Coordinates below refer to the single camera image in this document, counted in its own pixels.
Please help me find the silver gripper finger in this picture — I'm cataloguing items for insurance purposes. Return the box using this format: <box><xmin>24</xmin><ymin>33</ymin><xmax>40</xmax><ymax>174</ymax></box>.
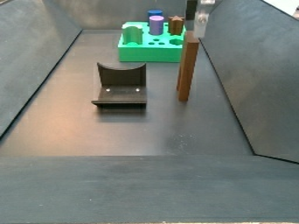
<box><xmin>185</xmin><ymin>0</ymin><xmax>197</xmax><ymax>20</ymax></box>
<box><xmin>193</xmin><ymin>0</ymin><xmax>216</xmax><ymax>38</ymax></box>

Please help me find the brown two-pronged square-circle object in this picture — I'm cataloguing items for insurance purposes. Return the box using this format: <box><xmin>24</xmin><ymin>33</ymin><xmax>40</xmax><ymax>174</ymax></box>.
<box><xmin>176</xmin><ymin>31</ymin><xmax>200</xmax><ymax>102</ymax></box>

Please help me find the black curved fixture stand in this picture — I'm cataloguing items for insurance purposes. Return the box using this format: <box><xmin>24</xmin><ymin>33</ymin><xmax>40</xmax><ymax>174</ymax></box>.
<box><xmin>91</xmin><ymin>63</ymin><xmax>147</xmax><ymax>107</ymax></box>

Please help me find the brown star peg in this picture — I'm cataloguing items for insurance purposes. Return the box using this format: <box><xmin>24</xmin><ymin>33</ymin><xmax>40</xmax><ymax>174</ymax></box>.
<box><xmin>168</xmin><ymin>16</ymin><xmax>184</xmax><ymax>35</ymax></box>

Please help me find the blue cylinder peg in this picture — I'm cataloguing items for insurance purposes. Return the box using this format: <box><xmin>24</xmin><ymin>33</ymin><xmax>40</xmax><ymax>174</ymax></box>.
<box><xmin>147</xmin><ymin>10</ymin><xmax>163</xmax><ymax>17</ymax></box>

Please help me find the purple cylinder peg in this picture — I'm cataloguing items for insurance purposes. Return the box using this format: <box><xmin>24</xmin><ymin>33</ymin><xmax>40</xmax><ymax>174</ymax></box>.
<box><xmin>149</xmin><ymin>16</ymin><xmax>164</xmax><ymax>35</ymax></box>

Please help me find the green shape-sorter base block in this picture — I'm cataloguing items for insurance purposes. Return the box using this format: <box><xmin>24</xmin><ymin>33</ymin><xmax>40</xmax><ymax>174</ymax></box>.
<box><xmin>117</xmin><ymin>22</ymin><xmax>185</xmax><ymax>62</ymax></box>

